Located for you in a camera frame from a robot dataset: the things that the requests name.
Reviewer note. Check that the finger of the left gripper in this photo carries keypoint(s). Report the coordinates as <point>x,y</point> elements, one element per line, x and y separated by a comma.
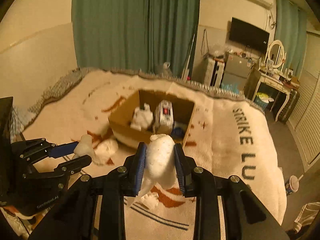
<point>74,165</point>
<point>57,151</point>

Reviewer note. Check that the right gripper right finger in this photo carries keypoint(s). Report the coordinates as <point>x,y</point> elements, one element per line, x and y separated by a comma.
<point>226,202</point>

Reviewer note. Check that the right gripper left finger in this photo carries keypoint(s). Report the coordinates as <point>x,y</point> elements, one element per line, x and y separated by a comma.
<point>72,217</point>

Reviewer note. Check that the white cloth bundle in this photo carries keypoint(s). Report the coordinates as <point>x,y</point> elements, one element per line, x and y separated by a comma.
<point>101,154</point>

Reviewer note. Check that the white sock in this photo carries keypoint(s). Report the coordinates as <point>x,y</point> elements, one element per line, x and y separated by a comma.
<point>142,118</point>

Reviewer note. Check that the floral patterned soft pack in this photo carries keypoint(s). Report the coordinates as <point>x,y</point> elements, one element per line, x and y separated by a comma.
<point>164,120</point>

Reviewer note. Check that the paper drink cup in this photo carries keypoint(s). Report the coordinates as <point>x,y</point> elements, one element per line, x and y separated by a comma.
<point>292,184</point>

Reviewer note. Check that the cream printed bed blanket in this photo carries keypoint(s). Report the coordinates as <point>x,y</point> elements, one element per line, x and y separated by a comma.
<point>226,137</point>

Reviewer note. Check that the open cardboard box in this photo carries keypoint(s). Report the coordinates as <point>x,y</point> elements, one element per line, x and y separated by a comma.
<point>120,119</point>

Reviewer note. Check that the white louvered wardrobe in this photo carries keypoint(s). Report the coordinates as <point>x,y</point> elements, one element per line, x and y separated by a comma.
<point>304,120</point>

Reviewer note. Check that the white dressing table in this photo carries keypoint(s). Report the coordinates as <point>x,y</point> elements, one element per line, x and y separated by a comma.
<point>285,97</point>

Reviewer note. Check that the green curtain left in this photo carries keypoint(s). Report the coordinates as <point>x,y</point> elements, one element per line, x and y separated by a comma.
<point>135,34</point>

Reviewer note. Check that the green curtain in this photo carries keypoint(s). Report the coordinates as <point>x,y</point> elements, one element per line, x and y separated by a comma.
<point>135,34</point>
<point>291,31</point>

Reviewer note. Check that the grey small refrigerator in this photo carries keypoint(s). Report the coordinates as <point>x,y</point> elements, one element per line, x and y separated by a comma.
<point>236,72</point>

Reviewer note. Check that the white striped storage cabinet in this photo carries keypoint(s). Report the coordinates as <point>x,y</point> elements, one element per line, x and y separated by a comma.
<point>214,72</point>

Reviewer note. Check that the white oval vanity mirror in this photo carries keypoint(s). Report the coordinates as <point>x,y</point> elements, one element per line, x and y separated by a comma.
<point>275,56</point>

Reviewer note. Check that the green curtain right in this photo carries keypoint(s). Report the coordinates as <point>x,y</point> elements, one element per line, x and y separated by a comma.
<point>291,31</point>

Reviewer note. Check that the black wall television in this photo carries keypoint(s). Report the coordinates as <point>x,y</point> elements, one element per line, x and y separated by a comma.
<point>248,35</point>

